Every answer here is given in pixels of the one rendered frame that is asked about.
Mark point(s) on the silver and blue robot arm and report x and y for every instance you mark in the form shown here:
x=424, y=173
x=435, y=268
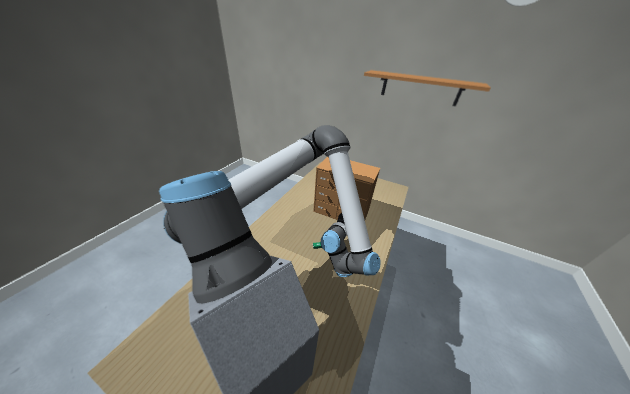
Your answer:
x=204, y=211

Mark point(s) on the brown wooden chest of drawers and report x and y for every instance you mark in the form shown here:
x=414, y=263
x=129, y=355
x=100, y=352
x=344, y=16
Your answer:
x=361, y=172

